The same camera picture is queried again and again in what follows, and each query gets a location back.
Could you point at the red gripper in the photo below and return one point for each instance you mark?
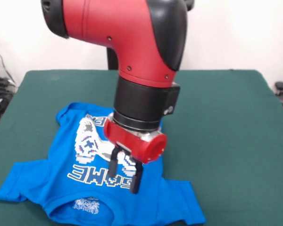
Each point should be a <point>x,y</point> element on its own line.
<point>141,146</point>

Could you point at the blue printed t-shirt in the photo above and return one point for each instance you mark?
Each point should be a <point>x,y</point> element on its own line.
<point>49,176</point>

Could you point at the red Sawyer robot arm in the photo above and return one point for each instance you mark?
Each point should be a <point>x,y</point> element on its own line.
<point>132,47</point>

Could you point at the dark green table cloth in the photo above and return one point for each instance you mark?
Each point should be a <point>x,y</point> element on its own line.
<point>226,141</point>

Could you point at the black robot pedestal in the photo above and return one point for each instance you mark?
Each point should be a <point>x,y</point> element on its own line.
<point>112,58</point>

